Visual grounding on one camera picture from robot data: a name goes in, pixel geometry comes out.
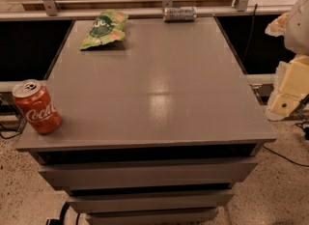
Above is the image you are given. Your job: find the silver can lying down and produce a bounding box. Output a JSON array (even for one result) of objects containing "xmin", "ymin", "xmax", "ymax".
[{"xmin": 163, "ymin": 7, "xmax": 197, "ymax": 22}]

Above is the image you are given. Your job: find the black cable on floor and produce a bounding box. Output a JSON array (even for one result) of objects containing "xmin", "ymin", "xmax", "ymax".
[{"xmin": 262, "ymin": 145, "xmax": 309, "ymax": 168}]

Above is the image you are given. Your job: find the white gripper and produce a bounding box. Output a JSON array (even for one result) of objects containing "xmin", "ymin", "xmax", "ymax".
[{"xmin": 265, "ymin": 0, "xmax": 309, "ymax": 121}]

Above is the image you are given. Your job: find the metal railing frame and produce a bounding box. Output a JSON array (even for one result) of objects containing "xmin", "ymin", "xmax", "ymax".
[{"xmin": 0, "ymin": 0, "xmax": 309, "ymax": 22}]

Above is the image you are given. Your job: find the grey drawer cabinet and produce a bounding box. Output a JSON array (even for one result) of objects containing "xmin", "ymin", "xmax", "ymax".
[{"xmin": 16, "ymin": 18, "xmax": 276, "ymax": 225}]

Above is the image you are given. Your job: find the red Coca-Cola can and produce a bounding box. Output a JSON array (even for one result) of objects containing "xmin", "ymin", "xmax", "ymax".
[{"xmin": 12, "ymin": 79, "xmax": 62, "ymax": 134}]

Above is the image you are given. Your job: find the green chip bag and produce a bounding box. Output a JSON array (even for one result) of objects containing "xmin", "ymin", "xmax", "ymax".
[{"xmin": 79, "ymin": 9, "xmax": 128, "ymax": 50}]

